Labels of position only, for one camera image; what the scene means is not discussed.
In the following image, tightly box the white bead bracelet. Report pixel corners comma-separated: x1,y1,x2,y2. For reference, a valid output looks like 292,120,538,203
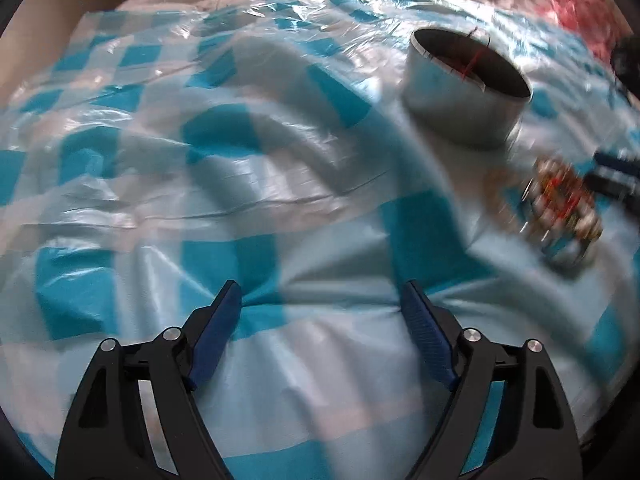
522,156,606,267

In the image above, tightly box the red string bracelet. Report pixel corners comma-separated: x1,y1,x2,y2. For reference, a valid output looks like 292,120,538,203
439,27,494,84

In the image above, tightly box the black bag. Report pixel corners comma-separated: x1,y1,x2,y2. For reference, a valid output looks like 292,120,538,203
610,35,640,99

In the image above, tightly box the pink checkered blanket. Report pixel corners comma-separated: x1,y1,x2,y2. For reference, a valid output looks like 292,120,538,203
547,0,631,64

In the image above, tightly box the round metal tin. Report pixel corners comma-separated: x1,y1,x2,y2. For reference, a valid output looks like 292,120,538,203
401,27,533,150

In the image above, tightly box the blue white checkered plastic sheet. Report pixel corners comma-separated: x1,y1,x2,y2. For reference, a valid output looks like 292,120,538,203
1,0,639,479

